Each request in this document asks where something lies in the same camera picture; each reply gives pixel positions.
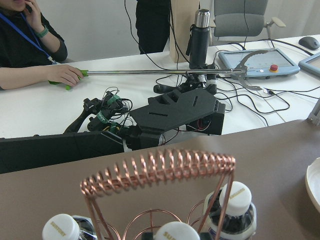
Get person hand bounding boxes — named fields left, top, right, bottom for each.
left=46, top=64, right=84, bottom=87

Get tea bottle white cap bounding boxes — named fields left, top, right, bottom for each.
left=203, top=181, right=258, bottom=240

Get tea bottle in rack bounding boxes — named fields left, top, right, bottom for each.
left=42, top=213, right=98, bottom=240
left=141, top=221, right=212, bottom=240

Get person in black shirt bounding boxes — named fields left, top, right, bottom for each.
left=0, top=0, right=68, bottom=90

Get standing person black clothes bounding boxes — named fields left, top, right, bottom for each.
left=135, top=0, right=201, bottom=55

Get black thermos bottle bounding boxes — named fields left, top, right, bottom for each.
left=185, top=9, right=210, bottom=69

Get grey office chair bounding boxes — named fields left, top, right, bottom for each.
left=209, top=0, right=286, bottom=46

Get metal reacher grabber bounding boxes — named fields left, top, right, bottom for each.
left=48, top=49, right=270, bottom=92

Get teach pendant tablet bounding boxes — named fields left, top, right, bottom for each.
left=298, top=52, right=320, bottom=77
left=218, top=48, right=300, bottom=79

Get black computer mouse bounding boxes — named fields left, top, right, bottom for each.
left=298, top=36, right=320, bottom=50

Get white round plate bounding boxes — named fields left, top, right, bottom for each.
left=305, top=157, right=320, bottom=212

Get copper wire bottle rack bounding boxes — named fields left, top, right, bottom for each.
left=80, top=148, right=236, bottom=240

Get aluminium frame post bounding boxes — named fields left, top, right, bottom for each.
left=307, top=98, right=320, bottom=126

